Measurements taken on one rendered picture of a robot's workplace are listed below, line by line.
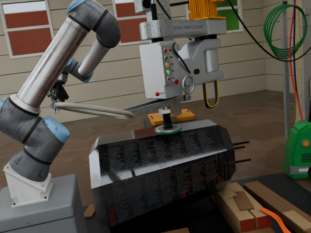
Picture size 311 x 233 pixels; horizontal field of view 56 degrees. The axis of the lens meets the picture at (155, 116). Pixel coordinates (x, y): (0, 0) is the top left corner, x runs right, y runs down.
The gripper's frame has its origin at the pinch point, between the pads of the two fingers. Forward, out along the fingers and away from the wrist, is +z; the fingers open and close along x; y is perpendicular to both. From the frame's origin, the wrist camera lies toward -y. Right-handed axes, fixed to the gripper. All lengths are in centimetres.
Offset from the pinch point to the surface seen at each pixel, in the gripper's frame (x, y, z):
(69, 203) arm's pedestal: 47, 47, 42
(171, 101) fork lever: 64, -53, -23
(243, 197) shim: 127, -93, 44
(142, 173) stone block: 52, -44, 34
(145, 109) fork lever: 51, -29, -12
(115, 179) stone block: 35, -36, 41
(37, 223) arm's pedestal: 36, 52, 52
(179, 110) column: 51, -156, -29
